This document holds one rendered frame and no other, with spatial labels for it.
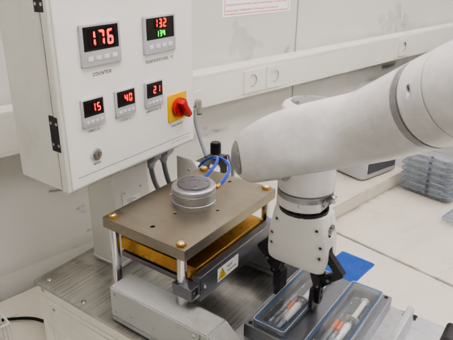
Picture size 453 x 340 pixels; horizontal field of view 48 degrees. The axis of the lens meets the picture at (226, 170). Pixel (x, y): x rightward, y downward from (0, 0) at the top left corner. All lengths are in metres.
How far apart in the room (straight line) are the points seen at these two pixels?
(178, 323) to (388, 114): 0.47
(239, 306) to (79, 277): 0.32
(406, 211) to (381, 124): 1.25
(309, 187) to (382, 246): 0.84
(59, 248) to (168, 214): 0.57
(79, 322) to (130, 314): 0.16
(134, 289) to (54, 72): 0.37
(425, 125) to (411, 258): 1.05
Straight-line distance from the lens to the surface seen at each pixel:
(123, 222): 0.86
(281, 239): 0.80
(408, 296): 1.36
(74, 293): 1.02
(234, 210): 0.88
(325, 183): 0.73
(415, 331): 0.90
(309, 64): 1.77
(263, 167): 0.63
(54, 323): 1.10
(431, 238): 1.63
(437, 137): 0.49
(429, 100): 0.46
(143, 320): 0.88
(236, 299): 0.97
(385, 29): 2.24
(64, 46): 0.82
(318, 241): 0.77
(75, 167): 0.87
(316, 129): 0.59
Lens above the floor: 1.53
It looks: 23 degrees down
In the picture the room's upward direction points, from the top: 1 degrees clockwise
